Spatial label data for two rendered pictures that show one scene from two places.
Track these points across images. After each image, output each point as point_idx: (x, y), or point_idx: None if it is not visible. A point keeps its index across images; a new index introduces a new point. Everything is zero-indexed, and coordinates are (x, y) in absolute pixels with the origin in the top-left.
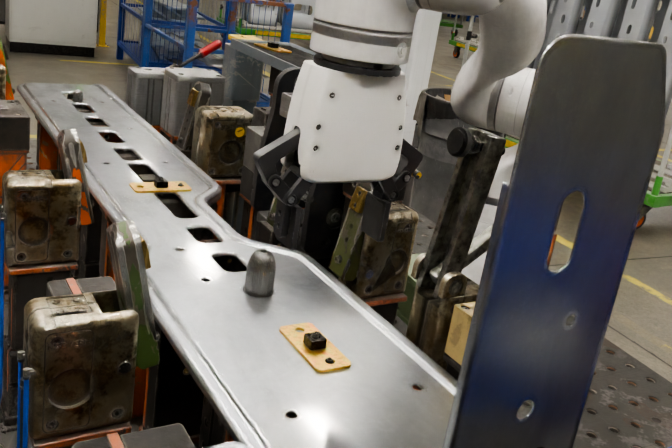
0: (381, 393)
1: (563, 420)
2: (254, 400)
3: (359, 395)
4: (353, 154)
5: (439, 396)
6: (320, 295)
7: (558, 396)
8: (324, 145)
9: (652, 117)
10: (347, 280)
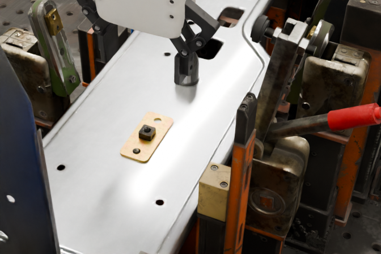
0: (130, 190)
1: None
2: (58, 147)
3: (115, 182)
4: (129, 11)
5: (161, 216)
6: (222, 103)
7: (27, 243)
8: None
9: (11, 88)
10: (288, 102)
